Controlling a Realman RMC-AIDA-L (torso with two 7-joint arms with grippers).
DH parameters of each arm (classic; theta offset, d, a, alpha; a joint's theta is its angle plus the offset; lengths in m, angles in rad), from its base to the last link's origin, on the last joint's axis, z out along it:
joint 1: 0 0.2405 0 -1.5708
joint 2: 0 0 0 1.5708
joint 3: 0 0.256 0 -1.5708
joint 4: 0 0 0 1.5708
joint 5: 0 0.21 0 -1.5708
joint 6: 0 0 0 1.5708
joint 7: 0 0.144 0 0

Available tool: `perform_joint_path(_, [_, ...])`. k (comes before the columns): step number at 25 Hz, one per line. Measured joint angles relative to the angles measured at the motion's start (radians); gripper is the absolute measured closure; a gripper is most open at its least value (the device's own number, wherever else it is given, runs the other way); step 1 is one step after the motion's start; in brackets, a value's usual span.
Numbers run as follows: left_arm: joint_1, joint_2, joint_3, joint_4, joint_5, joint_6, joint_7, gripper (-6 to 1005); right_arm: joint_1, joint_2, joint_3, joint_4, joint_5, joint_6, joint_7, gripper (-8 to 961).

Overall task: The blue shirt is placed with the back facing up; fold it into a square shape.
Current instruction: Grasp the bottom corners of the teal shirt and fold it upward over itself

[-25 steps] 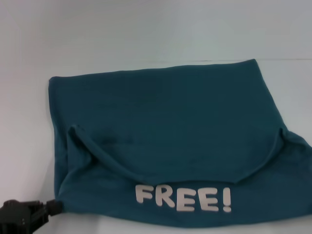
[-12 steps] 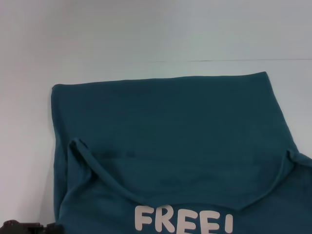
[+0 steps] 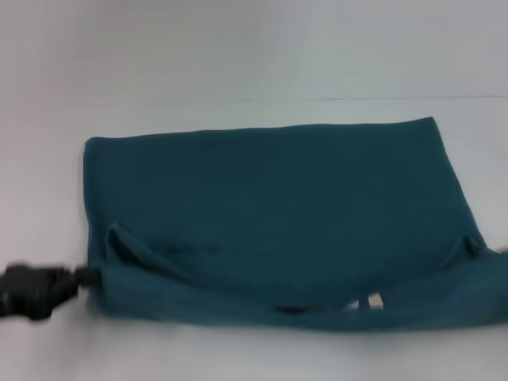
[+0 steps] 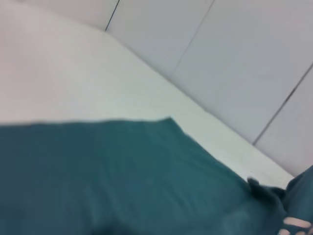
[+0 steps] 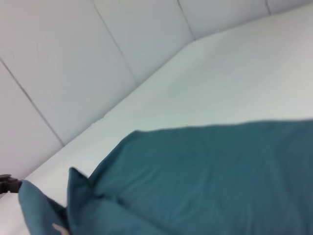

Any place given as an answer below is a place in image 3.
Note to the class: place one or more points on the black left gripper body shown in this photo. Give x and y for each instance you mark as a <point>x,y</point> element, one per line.
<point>31,291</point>

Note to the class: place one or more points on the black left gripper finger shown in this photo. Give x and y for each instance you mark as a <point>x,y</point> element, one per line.
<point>86,276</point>

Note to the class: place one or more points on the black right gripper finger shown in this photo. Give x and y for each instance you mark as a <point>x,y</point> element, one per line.
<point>502,251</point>

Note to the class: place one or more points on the teal blue shirt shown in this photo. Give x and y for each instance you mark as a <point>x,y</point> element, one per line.
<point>278,218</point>

